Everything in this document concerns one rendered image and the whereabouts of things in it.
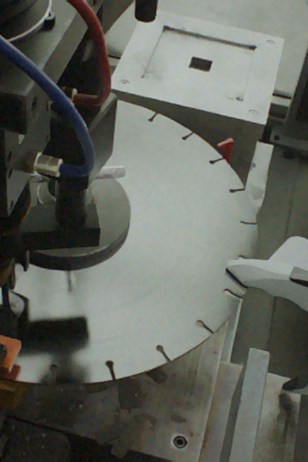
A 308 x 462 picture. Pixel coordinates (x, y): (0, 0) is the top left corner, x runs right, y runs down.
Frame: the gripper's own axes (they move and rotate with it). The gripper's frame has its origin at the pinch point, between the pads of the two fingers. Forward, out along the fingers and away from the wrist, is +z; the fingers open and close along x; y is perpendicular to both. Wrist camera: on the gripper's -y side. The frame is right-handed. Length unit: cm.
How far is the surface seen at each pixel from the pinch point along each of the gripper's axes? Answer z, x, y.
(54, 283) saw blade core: 9.6, 13.3, -7.3
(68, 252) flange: 9.3, 14.3, -4.6
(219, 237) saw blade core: 1.2, 8.2, 3.5
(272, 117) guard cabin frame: 14.0, -5.1, 46.2
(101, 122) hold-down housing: -2.1, 26.5, -7.5
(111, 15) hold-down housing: -6.6, 32.9, -8.3
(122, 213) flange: 7.5, 13.3, 1.3
